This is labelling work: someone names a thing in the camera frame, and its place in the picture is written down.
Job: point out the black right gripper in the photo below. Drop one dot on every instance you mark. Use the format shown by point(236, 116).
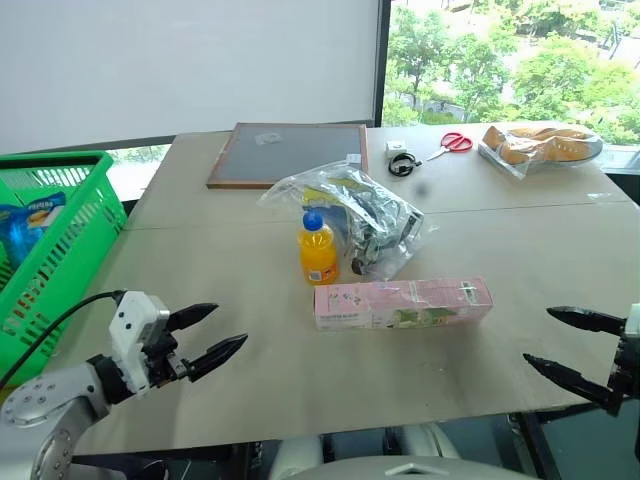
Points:
point(627, 370)

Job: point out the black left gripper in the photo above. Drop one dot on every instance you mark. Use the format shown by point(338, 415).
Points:
point(162, 352)

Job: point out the green plastic shopping basket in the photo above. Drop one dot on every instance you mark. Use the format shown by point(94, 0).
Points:
point(80, 235)

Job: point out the clear plastic bag of items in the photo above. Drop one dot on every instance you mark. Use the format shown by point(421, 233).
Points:
point(380, 215)

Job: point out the orange juice bottle blue cap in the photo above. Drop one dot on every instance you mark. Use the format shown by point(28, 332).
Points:
point(318, 252)

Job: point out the pink cardboard box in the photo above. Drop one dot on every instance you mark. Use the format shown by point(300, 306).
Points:
point(400, 302)

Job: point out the wooden framed blackboard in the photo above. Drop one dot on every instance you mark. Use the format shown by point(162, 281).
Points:
point(290, 155)

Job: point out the clear tape piece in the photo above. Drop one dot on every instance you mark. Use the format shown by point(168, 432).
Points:
point(269, 138)

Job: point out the blue snack bag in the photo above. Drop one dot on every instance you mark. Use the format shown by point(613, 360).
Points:
point(27, 225)

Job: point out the bagged bread loaves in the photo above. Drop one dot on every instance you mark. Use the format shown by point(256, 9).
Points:
point(520, 147)

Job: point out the silver robot torso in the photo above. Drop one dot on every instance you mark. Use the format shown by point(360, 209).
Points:
point(400, 465)

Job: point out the small white box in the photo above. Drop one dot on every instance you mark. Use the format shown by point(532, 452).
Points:
point(353, 159)

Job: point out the small white adapter cube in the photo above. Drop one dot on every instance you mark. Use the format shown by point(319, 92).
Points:
point(395, 147)

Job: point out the white roller blind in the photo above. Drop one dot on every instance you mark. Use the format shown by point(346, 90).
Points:
point(190, 65)

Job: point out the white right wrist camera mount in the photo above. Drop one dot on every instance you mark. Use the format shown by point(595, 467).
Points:
point(634, 320)

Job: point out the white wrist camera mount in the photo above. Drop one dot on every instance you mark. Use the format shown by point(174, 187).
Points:
point(131, 315)
point(634, 320)

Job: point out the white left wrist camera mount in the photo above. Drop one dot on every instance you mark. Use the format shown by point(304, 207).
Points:
point(131, 315)

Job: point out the dark table frame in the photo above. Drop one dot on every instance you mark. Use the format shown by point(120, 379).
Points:
point(575, 445)

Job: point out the dark window frame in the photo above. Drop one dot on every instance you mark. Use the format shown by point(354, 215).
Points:
point(381, 60)

